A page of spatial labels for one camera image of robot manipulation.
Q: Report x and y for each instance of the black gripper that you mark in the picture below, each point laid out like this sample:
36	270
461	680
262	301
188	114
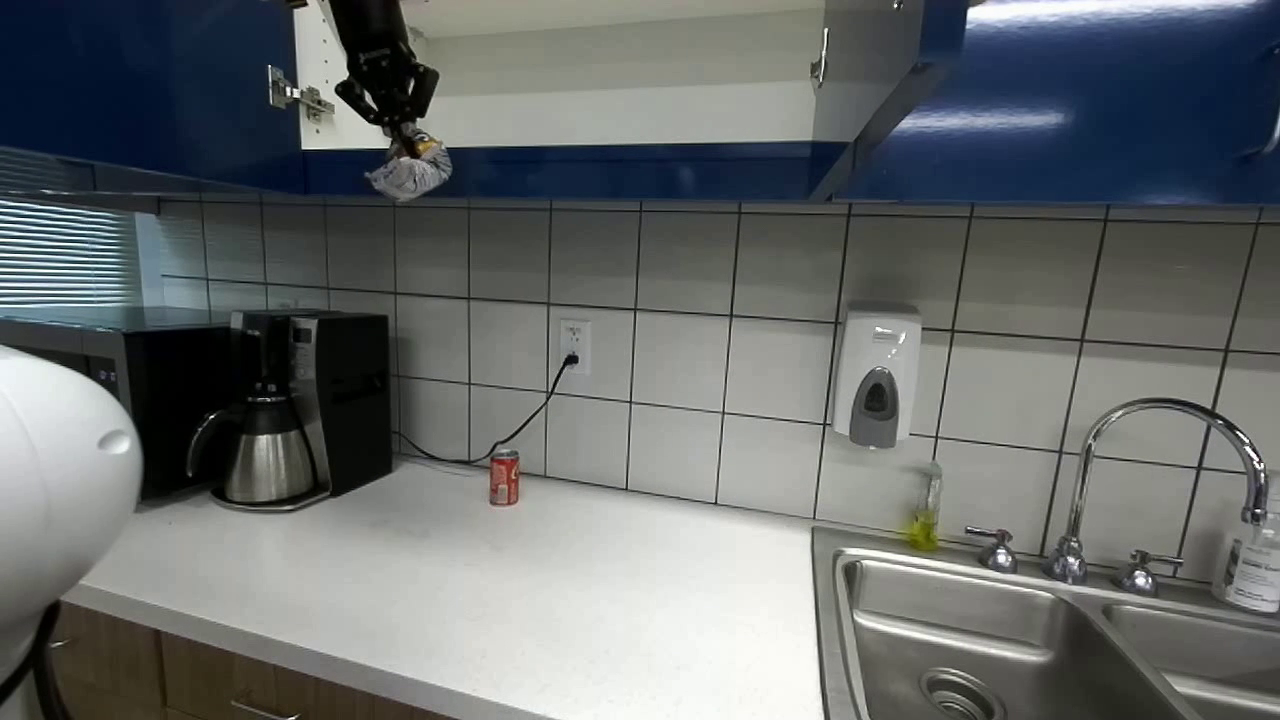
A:
387	80

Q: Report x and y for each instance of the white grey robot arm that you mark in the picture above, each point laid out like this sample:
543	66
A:
71	454

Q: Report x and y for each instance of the silver cabinet hinge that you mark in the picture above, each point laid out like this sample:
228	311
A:
286	94

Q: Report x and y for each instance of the blue upper cabinet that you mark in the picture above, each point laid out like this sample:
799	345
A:
1053	103

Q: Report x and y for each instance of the open blue cabinet door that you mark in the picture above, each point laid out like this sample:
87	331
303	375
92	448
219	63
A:
874	66

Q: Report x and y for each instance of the wooden lower cabinet drawers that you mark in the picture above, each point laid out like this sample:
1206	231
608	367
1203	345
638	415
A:
119	671

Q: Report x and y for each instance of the black steel coffee maker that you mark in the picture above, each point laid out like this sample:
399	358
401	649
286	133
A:
336	375

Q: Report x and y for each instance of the black microwave oven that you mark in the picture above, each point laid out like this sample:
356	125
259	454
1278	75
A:
167	367

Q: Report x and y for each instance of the red soda can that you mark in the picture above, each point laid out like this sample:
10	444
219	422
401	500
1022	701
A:
500	477

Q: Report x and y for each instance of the steel coffee carafe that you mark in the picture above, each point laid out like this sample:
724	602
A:
252	454

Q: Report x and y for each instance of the yellow dish soap bottle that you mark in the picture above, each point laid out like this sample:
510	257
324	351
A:
924	513

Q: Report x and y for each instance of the stainless steel double sink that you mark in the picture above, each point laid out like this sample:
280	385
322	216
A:
941	639

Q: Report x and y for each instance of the chrome gooseneck faucet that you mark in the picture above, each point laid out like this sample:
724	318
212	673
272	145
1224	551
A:
1159	482

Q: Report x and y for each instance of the white hand soap bottle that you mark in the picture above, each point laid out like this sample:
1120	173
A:
1254	569

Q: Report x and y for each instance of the white wall outlet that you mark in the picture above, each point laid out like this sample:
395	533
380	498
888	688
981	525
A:
572	342

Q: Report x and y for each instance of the white wall soap dispenser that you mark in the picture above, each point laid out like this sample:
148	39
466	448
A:
878	377

